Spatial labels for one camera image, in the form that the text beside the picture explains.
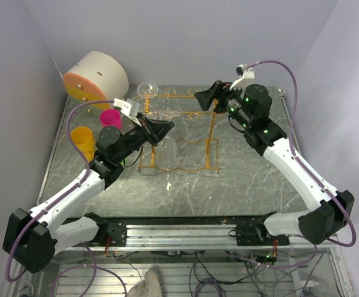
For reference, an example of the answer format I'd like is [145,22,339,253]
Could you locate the orange plastic goblet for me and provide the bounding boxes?
[70,126,96,162]

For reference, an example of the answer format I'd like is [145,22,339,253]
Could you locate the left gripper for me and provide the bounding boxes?
[115,111,173,162]

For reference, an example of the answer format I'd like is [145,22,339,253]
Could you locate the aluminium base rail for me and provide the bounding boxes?
[55,221,338,250]

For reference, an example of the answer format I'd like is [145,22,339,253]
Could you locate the cream cylindrical box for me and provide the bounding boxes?
[63,51,129,110]

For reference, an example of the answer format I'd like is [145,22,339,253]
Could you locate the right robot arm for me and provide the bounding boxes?
[194,80,355,245]

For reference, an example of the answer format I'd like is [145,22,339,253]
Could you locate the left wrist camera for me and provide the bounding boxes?
[111,98,140,122]

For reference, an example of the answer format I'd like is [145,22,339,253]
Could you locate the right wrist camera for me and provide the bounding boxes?
[230,64,255,90]

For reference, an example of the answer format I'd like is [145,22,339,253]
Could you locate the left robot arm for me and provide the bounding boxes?
[2,113,175,273]

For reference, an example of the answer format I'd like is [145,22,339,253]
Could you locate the pink plastic goblet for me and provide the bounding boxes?
[100,109,122,129]

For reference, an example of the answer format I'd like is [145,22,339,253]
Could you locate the gold wire glass rack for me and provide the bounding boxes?
[133,85,222,176]

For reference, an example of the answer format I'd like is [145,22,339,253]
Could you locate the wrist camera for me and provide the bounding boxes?
[111,98,140,122]
[230,64,255,90]

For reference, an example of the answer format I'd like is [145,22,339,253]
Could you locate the white cloth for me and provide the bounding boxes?
[128,267,164,297]

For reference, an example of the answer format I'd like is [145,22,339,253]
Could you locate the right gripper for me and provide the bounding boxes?
[194,81,251,129]

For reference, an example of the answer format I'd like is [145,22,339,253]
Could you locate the clear wine glass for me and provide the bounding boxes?
[155,110,181,171]
[147,108,160,169]
[137,82,158,98]

